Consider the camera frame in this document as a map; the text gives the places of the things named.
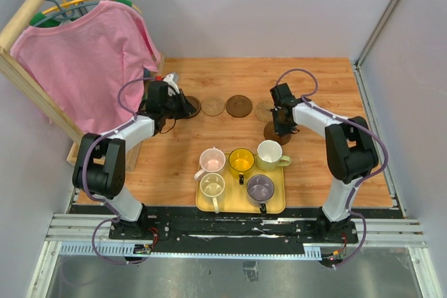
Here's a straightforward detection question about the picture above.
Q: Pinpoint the purple mug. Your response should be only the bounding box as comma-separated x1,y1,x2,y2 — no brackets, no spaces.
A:
247,174,275,215

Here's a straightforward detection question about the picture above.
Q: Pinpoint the pink t-shirt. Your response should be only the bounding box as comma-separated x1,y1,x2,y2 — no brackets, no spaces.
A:
10,1,161,133

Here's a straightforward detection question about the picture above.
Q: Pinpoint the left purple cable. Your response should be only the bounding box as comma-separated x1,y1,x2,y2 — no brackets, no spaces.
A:
80,75,158,266

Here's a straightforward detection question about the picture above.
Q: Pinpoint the white green mug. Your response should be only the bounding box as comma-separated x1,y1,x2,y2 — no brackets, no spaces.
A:
256,140,291,171

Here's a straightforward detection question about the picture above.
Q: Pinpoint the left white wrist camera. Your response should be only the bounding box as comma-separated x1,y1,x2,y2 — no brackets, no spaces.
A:
156,73,179,96

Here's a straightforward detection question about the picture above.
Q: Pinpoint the cream mug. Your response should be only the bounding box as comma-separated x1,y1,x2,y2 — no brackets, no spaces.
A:
199,172,226,214

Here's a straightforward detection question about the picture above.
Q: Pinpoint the woven rattan coaster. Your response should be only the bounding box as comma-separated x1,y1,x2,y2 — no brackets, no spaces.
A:
254,100,274,123
201,96,225,117

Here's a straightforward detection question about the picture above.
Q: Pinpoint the wooden clothes rack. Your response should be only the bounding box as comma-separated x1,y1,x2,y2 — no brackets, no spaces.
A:
0,0,166,172

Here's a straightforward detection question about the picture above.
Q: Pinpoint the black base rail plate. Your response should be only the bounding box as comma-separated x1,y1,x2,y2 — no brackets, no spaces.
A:
54,204,419,255

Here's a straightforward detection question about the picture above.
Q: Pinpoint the pink mug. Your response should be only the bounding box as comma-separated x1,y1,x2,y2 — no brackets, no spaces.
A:
194,148,226,181

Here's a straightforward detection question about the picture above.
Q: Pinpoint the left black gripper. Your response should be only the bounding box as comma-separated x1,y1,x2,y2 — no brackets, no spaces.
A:
162,89,198,120

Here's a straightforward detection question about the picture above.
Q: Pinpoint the yellow plastic tray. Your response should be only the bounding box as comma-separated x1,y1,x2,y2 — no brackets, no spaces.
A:
196,153,286,214

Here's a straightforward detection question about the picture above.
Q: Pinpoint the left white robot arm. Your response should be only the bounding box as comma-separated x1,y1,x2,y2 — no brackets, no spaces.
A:
72,73,196,239

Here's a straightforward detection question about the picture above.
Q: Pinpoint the aluminium frame post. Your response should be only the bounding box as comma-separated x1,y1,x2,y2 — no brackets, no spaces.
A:
353,0,402,70

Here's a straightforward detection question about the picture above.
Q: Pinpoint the brown wooden coaster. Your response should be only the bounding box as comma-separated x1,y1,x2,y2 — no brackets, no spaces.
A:
263,121,292,146
186,96,201,119
226,95,253,118

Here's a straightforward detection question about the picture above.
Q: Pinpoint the yellow transparent mug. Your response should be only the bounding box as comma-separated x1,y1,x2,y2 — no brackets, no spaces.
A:
228,148,255,185

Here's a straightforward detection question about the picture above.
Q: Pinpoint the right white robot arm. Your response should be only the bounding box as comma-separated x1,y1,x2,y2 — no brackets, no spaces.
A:
270,83,379,242

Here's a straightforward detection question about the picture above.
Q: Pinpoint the grey clothes hanger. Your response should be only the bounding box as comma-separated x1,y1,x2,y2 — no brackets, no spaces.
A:
29,0,98,27

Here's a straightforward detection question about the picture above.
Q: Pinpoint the green garment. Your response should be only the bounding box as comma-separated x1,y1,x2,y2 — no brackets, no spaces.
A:
28,0,133,29

